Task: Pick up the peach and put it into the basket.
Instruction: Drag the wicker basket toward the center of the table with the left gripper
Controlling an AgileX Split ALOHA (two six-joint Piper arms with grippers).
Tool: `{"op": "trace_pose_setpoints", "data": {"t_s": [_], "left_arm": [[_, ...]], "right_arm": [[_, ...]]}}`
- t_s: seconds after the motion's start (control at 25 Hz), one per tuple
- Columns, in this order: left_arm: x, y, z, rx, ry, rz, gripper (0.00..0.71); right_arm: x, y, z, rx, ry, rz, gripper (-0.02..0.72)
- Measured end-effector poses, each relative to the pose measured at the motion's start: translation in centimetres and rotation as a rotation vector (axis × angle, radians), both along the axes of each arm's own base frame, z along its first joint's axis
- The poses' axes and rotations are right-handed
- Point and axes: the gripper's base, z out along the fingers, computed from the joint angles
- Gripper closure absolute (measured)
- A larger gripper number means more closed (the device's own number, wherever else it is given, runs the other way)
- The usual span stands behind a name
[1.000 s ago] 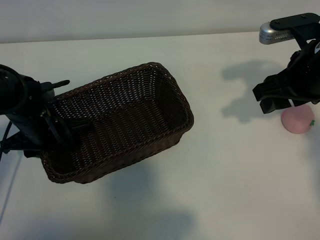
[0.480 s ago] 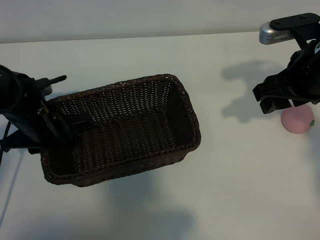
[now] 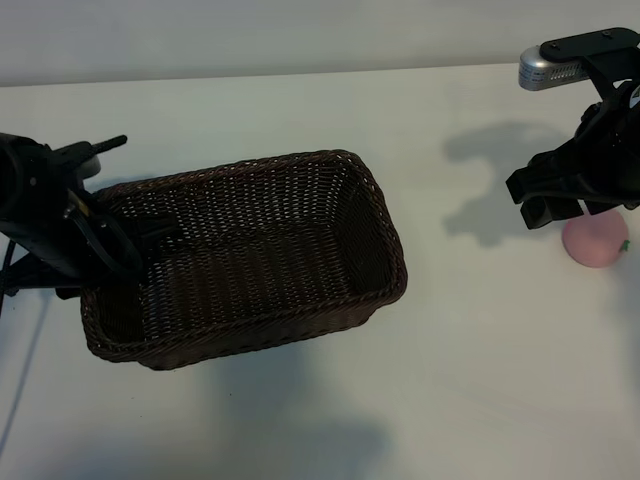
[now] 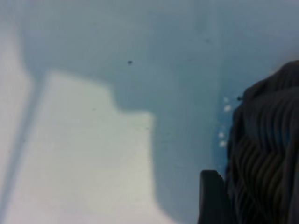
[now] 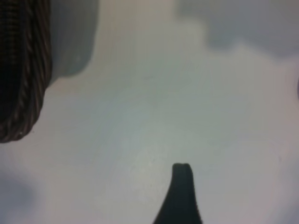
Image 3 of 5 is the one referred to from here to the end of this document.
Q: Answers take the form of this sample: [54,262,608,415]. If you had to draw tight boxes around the black gripper wire bundle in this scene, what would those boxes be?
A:
[64,199,147,281]

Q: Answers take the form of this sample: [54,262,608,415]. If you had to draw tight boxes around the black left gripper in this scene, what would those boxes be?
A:
[17,187,184,290]

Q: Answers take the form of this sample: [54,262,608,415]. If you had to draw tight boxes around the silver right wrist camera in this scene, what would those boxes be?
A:
[517,27,640,95]

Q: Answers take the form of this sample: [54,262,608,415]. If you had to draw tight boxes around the pink peach with green leaf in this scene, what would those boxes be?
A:
[561,209,632,270]

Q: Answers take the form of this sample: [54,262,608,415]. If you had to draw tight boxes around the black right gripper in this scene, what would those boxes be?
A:
[504,79,640,231]

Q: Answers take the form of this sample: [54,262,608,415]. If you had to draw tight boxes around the dark brown wicker basket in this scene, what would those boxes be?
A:
[79,148,409,372]

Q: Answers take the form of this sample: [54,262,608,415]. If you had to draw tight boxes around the black braided cable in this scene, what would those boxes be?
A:
[0,239,16,321]

